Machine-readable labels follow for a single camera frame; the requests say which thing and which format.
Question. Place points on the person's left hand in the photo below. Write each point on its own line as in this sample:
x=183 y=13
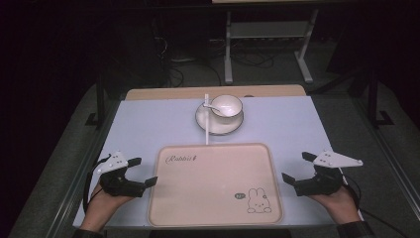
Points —
x=99 y=208

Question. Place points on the white metal stand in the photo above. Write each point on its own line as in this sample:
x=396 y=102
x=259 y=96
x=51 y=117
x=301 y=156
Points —
x=269 y=29

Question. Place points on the person's right dark sleeve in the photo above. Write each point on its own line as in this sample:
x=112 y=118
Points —
x=356 y=230

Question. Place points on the white chopsticks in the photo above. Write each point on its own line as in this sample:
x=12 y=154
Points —
x=207 y=130

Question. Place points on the white plate with dark rim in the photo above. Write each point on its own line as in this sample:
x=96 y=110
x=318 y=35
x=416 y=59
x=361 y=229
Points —
x=219 y=126

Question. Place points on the wooden table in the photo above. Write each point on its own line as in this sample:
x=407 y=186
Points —
x=165 y=92

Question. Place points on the light blue table mat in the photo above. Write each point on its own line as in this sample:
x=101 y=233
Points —
x=155 y=125

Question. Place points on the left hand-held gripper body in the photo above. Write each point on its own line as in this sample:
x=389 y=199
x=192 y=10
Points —
x=115 y=185

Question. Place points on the person's dark sleeve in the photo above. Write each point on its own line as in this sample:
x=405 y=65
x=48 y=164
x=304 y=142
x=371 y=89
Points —
x=356 y=230
x=87 y=234

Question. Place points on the white bowl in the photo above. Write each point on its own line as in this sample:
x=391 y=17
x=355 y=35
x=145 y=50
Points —
x=231 y=105

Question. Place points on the beige tray with rabbit print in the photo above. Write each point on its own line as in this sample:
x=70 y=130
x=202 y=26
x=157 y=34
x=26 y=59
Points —
x=211 y=185

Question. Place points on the person's right hand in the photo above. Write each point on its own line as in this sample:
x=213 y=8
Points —
x=341 y=205

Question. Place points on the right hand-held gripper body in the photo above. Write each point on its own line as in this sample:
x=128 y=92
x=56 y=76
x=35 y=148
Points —
x=322 y=183

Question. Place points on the black metal stand leg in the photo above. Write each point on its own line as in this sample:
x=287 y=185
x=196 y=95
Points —
x=100 y=99
x=373 y=99

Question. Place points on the white spoon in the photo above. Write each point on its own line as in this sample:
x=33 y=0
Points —
x=216 y=108

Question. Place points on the person's left dark sleeve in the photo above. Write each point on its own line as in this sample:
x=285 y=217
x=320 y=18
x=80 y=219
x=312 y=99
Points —
x=87 y=234

